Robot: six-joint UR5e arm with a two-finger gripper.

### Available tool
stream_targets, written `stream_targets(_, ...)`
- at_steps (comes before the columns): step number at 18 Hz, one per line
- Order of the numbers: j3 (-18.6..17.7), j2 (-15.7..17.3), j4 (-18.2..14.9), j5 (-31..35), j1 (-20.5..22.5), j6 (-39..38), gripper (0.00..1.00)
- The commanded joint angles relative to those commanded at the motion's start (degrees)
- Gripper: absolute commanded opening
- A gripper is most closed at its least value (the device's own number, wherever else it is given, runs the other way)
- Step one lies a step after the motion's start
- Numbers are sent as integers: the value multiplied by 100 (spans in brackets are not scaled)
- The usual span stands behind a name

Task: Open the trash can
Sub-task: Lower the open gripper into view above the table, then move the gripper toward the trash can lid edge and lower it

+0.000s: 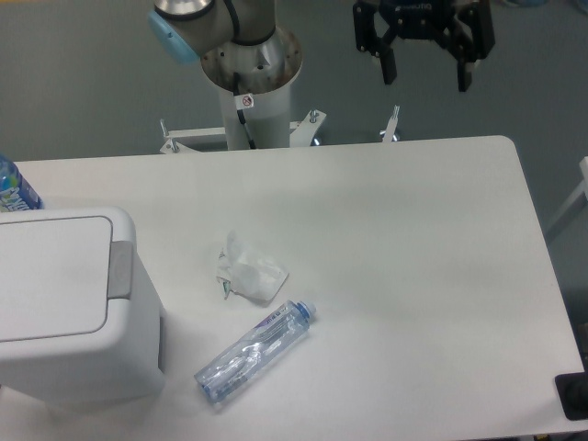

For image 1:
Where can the white trash can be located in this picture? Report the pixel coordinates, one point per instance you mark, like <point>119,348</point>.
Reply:
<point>62,339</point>

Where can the black table clamp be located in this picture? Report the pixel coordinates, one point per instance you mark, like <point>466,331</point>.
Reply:
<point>572,390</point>

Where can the white frame at right edge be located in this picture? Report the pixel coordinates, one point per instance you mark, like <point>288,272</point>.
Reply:
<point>571,207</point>

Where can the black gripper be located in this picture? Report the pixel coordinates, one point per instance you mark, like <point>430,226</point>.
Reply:
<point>464,28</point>

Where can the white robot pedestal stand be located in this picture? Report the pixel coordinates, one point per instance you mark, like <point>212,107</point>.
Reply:
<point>249,121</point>

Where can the grey trash can push button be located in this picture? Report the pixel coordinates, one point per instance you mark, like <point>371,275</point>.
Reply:
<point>120,270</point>

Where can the blue labelled bottle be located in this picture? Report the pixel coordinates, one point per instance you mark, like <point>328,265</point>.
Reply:
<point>16,193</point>

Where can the empty clear plastic bottle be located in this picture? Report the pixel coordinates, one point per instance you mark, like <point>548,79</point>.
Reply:
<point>245,358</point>

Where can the crumpled white plastic wrapper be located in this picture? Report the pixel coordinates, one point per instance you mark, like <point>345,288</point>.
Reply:
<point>244,271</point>

